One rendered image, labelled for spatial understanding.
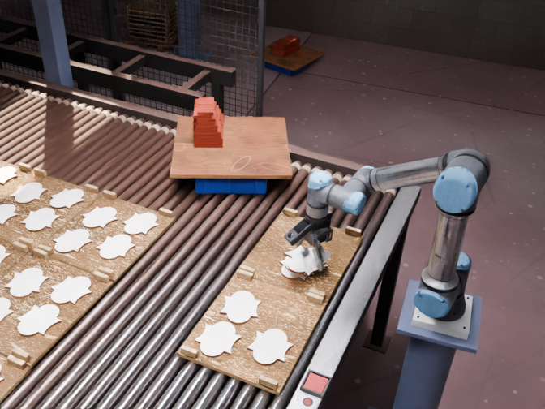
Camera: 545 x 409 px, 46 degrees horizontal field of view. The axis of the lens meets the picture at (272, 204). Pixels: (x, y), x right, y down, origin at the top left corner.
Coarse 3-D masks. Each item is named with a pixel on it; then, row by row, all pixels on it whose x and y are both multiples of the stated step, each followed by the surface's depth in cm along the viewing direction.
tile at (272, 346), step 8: (264, 336) 204; (272, 336) 204; (280, 336) 204; (256, 344) 201; (264, 344) 201; (272, 344) 201; (280, 344) 202; (288, 344) 202; (256, 352) 199; (264, 352) 199; (272, 352) 199; (280, 352) 199; (256, 360) 196; (264, 360) 196; (272, 360) 196; (280, 360) 197
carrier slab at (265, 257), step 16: (272, 224) 253; (288, 224) 253; (272, 240) 245; (304, 240) 246; (336, 240) 246; (352, 240) 247; (256, 256) 237; (272, 256) 237; (336, 256) 239; (352, 256) 239; (256, 272) 230; (272, 272) 230; (320, 272) 231; (336, 272) 232; (288, 288) 224; (304, 288) 224; (320, 288) 224
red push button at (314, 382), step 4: (312, 376) 194; (316, 376) 194; (308, 380) 193; (312, 380) 193; (316, 380) 193; (320, 380) 193; (324, 380) 193; (304, 384) 192; (308, 384) 192; (312, 384) 192; (316, 384) 192; (320, 384) 192; (324, 384) 192; (308, 388) 191; (312, 388) 191; (316, 388) 191; (320, 388) 191; (324, 388) 191; (320, 392) 189
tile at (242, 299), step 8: (224, 296) 218; (232, 296) 218; (240, 296) 218; (248, 296) 218; (232, 304) 215; (240, 304) 215; (248, 304) 215; (256, 304) 215; (224, 312) 212; (232, 312) 212; (240, 312) 212; (248, 312) 212; (232, 320) 209; (240, 320) 209; (248, 320) 210
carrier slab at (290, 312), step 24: (240, 288) 223; (264, 288) 223; (216, 312) 213; (264, 312) 214; (288, 312) 214; (312, 312) 215; (192, 336) 204; (288, 336) 206; (192, 360) 197; (216, 360) 197; (240, 360) 197; (288, 360) 198
